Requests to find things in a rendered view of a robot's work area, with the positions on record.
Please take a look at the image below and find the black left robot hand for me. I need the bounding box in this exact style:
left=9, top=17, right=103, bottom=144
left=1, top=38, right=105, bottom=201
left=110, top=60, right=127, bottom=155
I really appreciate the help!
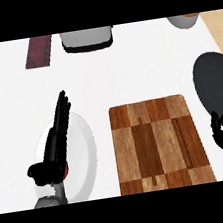
left=15, top=89, right=83, bottom=189

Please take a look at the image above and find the dark grey pan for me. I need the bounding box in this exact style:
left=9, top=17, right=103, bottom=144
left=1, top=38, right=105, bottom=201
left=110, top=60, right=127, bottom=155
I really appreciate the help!
left=189, top=49, right=223, bottom=130

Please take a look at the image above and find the wooden checkered cutting board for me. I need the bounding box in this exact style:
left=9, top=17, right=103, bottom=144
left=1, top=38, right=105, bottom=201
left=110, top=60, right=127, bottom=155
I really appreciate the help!
left=106, top=90, right=218, bottom=197

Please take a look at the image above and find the white plate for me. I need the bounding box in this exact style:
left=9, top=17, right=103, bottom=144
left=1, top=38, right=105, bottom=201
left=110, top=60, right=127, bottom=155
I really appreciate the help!
left=24, top=109, right=105, bottom=209

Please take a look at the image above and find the maroon placemat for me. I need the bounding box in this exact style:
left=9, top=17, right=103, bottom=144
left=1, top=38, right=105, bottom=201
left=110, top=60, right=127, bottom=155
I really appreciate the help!
left=21, top=33, right=57, bottom=71

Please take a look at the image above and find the grey round pot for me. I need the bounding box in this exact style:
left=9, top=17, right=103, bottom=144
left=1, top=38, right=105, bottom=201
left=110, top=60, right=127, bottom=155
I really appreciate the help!
left=165, top=11, right=204, bottom=33

